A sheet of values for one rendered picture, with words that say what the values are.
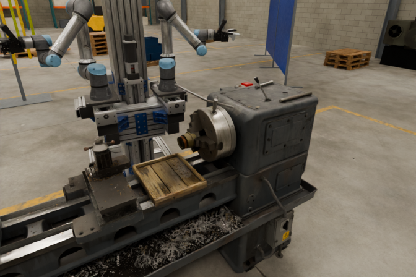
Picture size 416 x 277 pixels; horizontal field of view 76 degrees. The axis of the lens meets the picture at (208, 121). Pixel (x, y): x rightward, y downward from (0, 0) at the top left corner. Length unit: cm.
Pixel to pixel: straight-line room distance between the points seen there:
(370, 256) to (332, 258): 30
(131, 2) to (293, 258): 224
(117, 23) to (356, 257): 250
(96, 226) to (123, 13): 143
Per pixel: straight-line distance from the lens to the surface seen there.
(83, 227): 135
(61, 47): 188
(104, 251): 150
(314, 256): 246
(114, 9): 212
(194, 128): 152
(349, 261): 253
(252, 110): 147
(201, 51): 203
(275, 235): 209
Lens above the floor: 179
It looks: 24 degrees down
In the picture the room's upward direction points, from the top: 1 degrees clockwise
